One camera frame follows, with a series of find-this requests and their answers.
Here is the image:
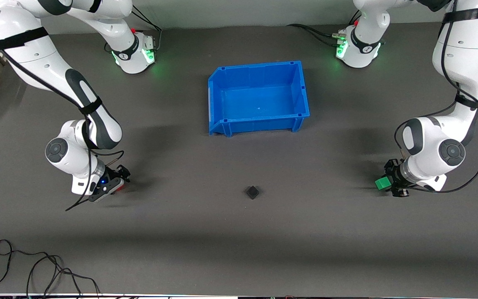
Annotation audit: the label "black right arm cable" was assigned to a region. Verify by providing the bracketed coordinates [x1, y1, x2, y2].
[0, 25, 126, 212]

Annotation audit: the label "black left base cables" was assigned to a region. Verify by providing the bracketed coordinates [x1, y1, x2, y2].
[286, 8, 362, 47]

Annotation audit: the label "black right base cables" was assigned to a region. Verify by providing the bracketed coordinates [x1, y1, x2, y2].
[104, 6, 163, 54]

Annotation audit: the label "black base cables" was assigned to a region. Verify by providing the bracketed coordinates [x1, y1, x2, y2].
[104, 6, 163, 54]
[286, 8, 362, 47]

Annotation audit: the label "blue plastic storage bin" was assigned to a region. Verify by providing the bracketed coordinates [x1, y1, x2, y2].
[208, 61, 310, 137]

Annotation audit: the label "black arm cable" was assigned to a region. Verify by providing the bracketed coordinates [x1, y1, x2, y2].
[0, 25, 126, 212]
[393, 0, 478, 194]

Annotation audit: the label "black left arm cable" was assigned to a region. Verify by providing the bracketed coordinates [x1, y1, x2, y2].
[393, 0, 478, 194]

